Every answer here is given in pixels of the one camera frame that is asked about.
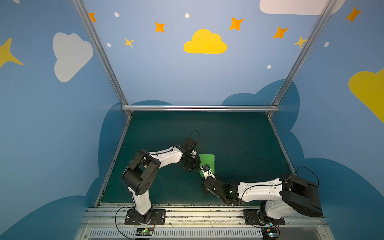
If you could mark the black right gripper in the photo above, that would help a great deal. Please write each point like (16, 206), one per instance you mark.
(210, 183)

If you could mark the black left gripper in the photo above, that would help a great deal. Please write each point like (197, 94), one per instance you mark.
(193, 161)

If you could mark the green square paper sheet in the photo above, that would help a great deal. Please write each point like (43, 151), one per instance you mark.
(208, 159)

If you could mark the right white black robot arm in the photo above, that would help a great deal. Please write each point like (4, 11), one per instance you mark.
(280, 197)

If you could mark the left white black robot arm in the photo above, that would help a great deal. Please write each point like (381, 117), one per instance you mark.
(140, 174)

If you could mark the right green circuit board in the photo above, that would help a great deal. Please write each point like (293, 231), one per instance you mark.
(269, 234)

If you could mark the green circuit board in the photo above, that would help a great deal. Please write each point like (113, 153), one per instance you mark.
(269, 234)
(140, 232)

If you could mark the left green circuit board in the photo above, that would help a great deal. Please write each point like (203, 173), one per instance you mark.
(140, 232)

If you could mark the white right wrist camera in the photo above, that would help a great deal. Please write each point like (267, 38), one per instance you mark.
(207, 171)

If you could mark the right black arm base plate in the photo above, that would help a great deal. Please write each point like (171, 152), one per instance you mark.
(255, 217)

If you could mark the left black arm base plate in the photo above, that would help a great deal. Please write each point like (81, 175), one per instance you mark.
(152, 217)

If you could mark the aluminium right floor rail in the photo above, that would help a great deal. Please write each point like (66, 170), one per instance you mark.
(292, 150)

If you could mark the aluminium floor rail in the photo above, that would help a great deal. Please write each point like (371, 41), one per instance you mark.
(292, 150)
(110, 170)

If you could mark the aluminium back frame rail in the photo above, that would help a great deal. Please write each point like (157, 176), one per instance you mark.
(153, 108)

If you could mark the aluminium left floor rail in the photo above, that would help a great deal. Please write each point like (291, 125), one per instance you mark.
(110, 170)

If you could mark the aluminium left frame post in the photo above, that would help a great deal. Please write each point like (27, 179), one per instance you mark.
(91, 30)

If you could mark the aluminium frame post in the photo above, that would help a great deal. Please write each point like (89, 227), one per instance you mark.
(304, 52)
(91, 30)

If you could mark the aluminium right frame post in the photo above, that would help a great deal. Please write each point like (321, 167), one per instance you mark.
(304, 52)

